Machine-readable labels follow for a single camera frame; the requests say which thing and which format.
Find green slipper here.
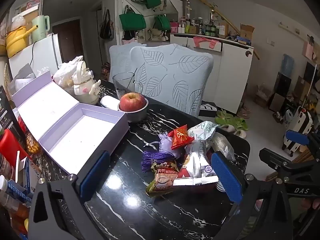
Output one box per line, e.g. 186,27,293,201
215,110,234,125
231,117,250,131

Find brown cardboard carton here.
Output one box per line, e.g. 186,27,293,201
15,4,40,28

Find silver snack packet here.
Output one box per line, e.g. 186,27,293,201
172,140,219,187

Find brown door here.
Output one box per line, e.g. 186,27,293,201
52,19,84,63

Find white refrigerator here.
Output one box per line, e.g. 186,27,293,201
9,33,63,79

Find glass mug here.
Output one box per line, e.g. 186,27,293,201
112,72,143,100

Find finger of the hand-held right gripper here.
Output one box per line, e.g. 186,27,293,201
259,148,304,174
286,129,320,147

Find brown snack packet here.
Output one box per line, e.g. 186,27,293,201
146,159,180,197

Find red plastic bottle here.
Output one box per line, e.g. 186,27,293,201
0,129,28,160

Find metal bowl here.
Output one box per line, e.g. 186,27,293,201
117,98,149,123

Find white suitcase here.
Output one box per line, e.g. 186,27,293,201
282,106,313,155

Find black printed packaging bag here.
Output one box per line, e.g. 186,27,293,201
0,85,27,143

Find pink paper bag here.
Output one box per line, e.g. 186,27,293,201
302,40,315,60

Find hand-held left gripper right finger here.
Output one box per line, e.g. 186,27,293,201
211,151,298,240

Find grey paper bag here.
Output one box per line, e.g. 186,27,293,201
10,63,37,90

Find black power cable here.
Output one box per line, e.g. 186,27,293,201
28,41,35,67

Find red snack packet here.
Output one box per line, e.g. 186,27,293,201
167,124,195,150

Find black and white shoe box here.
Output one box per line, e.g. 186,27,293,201
199,101,218,117

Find person's right hand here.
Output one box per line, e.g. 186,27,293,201
301,197,320,212

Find yellow snack pack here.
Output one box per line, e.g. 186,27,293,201
26,132,42,155

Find blue carton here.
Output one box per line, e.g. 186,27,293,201
7,156,34,204

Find stack of dark cartons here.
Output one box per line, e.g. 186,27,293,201
269,61,320,113

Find black handbag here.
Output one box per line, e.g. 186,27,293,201
100,9,115,40

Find clear plastic bag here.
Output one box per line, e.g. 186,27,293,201
52,55,84,87

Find white roll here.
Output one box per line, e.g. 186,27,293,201
100,95,121,111

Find clear plastic packet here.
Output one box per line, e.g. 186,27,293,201
210,132,235,160

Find blue water jug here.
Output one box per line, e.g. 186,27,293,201
282,54,297,75

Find wooden stair handrail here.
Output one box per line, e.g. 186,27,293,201
181,0,260,60

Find lavender sachet with purple tassel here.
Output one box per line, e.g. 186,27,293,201
141,133,180,172

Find lavender gift box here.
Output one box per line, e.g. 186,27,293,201
11,70,130,175

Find white printed snack packet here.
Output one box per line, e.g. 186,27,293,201
187,121,220,140

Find red apple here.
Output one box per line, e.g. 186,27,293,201
120,92,146,112

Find pink cloth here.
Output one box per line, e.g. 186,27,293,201
193,36,217,50

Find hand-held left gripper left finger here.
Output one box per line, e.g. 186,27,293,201
29,151,112,240

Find grey leaf-pattern chair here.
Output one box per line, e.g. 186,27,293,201
129,44,214,117
109,43,147,80

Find yellow pot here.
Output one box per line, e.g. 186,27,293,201
5,25,40,58

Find open cardboard box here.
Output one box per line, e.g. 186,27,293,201
236,24,255,45

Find white cartoon water bottle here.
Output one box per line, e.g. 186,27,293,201
71,60,102,105

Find green electric kettle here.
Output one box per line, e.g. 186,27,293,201
31,15,50,43

